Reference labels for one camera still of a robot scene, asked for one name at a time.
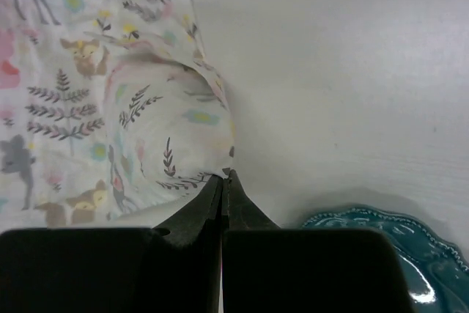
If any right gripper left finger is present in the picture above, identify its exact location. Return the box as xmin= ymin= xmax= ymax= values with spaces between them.
xmin=1 ymin=177 xmax=223 ymax=312

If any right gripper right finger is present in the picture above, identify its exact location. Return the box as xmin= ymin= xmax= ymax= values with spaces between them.
xmin=221 ymin=172 xmax=413 ymax=312

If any floral animal print napkin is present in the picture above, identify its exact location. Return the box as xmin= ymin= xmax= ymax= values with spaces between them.
xmin=1 ymin=0 xmax=235 ymax=231

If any teal ceramic plate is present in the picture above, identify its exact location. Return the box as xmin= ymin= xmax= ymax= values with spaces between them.
xmin=302 ymin=205 xmax=468 ymax=312

